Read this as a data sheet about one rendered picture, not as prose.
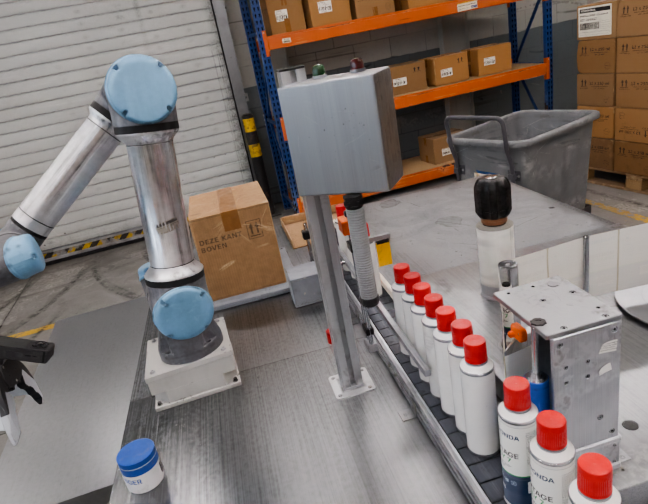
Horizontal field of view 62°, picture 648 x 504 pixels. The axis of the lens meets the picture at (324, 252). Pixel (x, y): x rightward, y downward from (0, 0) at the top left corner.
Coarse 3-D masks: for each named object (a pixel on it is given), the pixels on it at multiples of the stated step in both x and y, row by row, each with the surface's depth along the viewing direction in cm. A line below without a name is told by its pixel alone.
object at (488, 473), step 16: (352, 288) 149; (384, 304) 138; (384, 320) 130; (384, 336) 124; (400, 352) 116; (416, 384) 105; (432, 400) 100; (448, 416) 95; (448, 432) 92; (464, 448) 88; (480, 464) 84; (496, 464) 84; (480, 480) 81; (496, 480) 81; (496, 496) 78
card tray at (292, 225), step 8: (288, 216) 226; (296, 216) 227; (304, 216) 227; (336, 216) 225; (288, 224) 227; (296, 224) 225; (288, 232) 217; (296, 232) 216; (296, 240) 207; (304, 240) 205; (296, 248) 200
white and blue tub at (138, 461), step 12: (132, 444) 101; (144, 444) 100; (120, 456) 98; (132, 456) 98; (144, 456) 97; (156, 456) 100; (120, 468) 97; (132, 468) 96; (144, 468) 97; (156, 468) 99; (132, 480) 97; (144, 480) 98; (156, 480) 99; (132, 492) 99; (144, 492) 98
